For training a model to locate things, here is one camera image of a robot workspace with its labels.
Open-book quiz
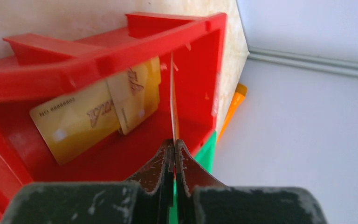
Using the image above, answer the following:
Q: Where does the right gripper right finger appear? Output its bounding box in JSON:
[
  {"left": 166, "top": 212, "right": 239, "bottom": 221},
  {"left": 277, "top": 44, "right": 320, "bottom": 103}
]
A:
[{"left": 175, "top": 140, "right": 327, "bottom": 224}]

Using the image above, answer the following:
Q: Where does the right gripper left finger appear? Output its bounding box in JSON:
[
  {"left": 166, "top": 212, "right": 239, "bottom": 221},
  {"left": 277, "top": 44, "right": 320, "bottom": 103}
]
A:
[{"left": 1, "top": 139, "right": 174, "bottom": 224}]

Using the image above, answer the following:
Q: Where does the gold credit card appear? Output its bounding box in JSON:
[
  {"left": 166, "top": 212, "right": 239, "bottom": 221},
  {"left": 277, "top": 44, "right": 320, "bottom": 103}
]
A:
[{"left": 170, "top": 52, "right": 179, "bottom": 144}]

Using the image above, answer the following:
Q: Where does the beige card in red bin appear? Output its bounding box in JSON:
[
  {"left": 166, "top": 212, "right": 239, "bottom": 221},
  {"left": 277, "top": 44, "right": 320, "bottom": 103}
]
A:
[{"left": 29, "top": 81, "right": 120, "bottom": 165}]

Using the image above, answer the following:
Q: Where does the green plastic bin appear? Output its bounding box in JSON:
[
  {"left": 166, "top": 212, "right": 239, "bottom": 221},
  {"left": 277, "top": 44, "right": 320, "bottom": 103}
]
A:
[{"left": 169, "top": 131, "right": 217, "bottom": 224}]

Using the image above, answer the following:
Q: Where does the orange flashlight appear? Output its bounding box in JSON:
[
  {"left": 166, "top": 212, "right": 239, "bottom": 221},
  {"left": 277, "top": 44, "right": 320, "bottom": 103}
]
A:
[{"left": 217, "top": 83, "right": 248, "bottom": 142}]

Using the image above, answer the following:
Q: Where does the red bin with wooden blocks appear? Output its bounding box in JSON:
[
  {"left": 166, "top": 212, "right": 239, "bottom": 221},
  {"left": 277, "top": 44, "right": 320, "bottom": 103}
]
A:
[{"left": 0, "top": 12, "right": 227, "bottom": 219}]

